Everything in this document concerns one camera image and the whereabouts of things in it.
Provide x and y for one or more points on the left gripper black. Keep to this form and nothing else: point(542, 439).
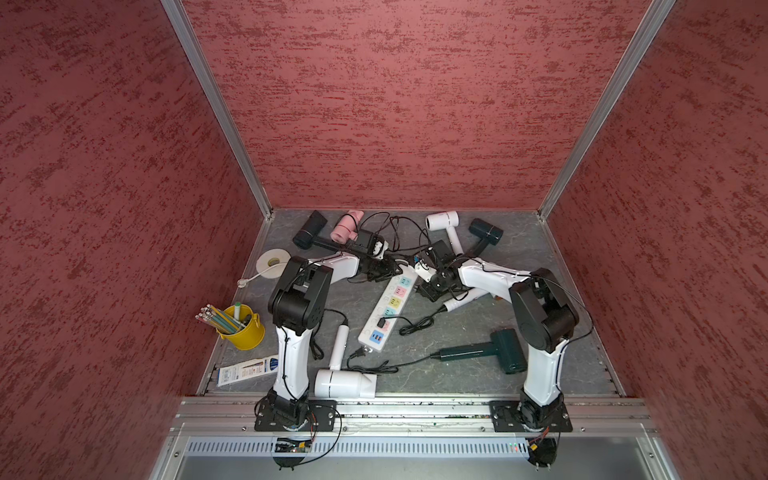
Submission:
point(389, 272)

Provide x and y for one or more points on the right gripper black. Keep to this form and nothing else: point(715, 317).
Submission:
point(428, 292)

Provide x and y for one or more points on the white power strip coloured sockets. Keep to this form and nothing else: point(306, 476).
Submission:
point(381, 321)

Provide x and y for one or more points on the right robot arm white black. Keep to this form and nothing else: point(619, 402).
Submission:
point(546, 321)

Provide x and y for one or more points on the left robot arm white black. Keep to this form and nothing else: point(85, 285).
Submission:
point(297, 305)

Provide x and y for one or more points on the pink hair dryer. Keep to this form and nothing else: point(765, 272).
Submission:
point(347, 227)

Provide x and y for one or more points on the dark green hair dryer back right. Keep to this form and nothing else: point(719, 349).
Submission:
point(487, 234)

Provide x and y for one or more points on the dark green hair dryer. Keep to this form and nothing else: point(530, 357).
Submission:
point(487, 234)
point(504, 345)

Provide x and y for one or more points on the black hair dryer back left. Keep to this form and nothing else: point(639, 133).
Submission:
point(309, 236)

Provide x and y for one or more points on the dark green hair dryer front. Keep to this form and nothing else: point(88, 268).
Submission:
point(504, 345)

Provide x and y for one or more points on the white tape roll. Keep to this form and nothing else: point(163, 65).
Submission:
point(271, 263)

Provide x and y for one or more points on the large white hair dryer front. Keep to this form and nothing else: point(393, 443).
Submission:
point(336, 383)

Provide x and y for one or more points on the yellow pencil cup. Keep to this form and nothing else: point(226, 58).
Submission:
point(238, 324)

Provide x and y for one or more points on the white blue box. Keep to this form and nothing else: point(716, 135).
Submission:
point(247, 370)

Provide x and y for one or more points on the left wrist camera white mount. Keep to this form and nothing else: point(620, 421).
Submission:
point(379, 247)

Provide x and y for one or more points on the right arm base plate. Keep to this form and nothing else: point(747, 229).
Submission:
point(510, 417)

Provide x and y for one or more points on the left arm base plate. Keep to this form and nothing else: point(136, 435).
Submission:
point(310, 416)

